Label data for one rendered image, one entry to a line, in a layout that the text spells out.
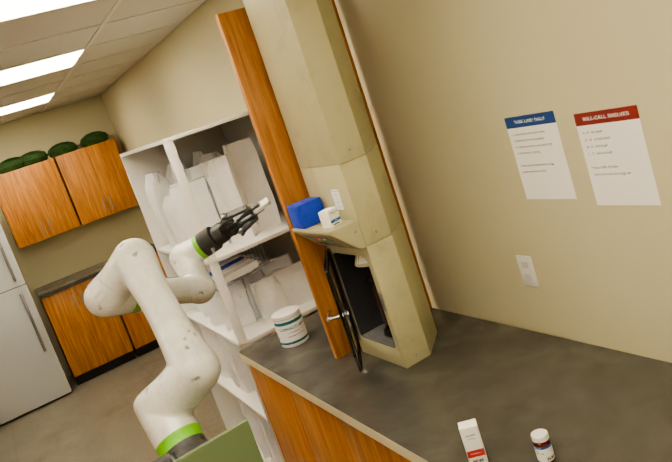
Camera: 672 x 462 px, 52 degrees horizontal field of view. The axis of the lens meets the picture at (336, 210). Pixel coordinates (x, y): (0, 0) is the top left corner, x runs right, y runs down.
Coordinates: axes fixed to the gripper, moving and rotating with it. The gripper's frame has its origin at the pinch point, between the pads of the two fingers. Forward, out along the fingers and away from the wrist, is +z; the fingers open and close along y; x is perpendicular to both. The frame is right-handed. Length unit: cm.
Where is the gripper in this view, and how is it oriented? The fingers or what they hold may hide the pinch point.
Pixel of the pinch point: (261, 205)
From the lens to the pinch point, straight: 242.9
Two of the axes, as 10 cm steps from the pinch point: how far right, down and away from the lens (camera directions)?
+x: -3.0, -6.7, 6.8
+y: -4.9, -5.0, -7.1
